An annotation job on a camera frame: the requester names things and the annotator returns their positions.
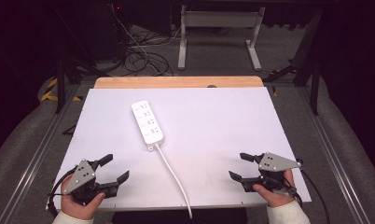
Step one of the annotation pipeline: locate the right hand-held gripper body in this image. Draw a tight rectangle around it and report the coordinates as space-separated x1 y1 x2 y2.
241 151 302 194

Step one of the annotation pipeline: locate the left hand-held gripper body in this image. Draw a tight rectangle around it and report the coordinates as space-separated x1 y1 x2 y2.
62 159 119 206

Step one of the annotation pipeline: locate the person's left hand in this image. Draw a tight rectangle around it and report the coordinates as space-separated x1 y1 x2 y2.
60 174 106 221

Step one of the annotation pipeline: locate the person's right hand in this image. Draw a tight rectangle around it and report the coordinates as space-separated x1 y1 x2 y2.
252 168 298 208

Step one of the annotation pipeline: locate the white board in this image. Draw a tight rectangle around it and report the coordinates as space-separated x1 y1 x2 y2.
45 87 313 213

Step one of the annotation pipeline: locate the white power strip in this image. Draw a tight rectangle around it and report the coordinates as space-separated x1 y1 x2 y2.
131 99 165 152

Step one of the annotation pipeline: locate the black metal stand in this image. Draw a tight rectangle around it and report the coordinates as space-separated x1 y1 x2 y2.
263 8 322 116
53 55 110 115

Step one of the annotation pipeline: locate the yellow black hazard tape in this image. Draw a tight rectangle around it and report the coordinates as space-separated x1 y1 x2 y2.
40 77 83 103

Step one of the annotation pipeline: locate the wooden table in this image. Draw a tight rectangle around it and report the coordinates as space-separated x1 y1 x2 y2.
93 76 265 90

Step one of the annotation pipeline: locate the black computer case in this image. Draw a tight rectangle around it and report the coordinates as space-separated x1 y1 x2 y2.
91 3 131 60

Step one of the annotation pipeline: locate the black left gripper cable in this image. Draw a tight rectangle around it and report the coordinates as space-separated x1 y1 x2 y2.
46 166 79 218

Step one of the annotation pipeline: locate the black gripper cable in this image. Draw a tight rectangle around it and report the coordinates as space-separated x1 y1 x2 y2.
46 166 79 218
296 158 331 224

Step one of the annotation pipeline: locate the aluminium floor rail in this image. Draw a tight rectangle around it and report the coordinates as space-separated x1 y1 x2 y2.
296 87 371 224
0 83 84 224

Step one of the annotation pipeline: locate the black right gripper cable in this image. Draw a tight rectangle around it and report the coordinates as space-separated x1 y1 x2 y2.
296 158 331 224

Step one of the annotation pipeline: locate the white power strip cable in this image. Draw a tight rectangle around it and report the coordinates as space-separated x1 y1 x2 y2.
153 143 194 219

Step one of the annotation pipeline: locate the bundle of black floor cables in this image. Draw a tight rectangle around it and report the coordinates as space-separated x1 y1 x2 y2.
121 27 177 77

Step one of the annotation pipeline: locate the thin white floor cable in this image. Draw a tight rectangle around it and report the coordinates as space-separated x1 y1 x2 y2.
110 3 166 77

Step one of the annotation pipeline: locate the white metal desk frame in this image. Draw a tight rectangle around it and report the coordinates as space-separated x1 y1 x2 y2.
176 4 267 72

